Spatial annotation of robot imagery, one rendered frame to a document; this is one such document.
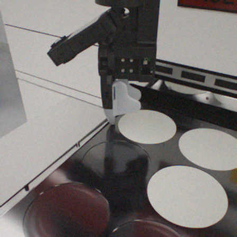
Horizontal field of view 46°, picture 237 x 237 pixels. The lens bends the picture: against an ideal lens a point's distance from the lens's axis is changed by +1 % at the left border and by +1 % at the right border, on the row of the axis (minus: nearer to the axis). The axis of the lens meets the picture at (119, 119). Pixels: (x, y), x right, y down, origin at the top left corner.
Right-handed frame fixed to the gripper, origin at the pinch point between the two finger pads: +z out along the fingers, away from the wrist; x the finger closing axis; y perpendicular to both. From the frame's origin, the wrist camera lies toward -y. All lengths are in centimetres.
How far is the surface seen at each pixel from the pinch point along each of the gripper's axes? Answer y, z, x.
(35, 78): -24.1, 7.3, 28.6
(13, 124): -87, 92, 121
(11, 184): -16.0, 9.5, -8.0
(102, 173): 0.4, 1.6, -11.9
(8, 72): -128, 91, 208
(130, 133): 4.0, 1.4, -2.5
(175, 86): 11.9, -2.1, 8.3
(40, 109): -24.3, 17.7, 28.7
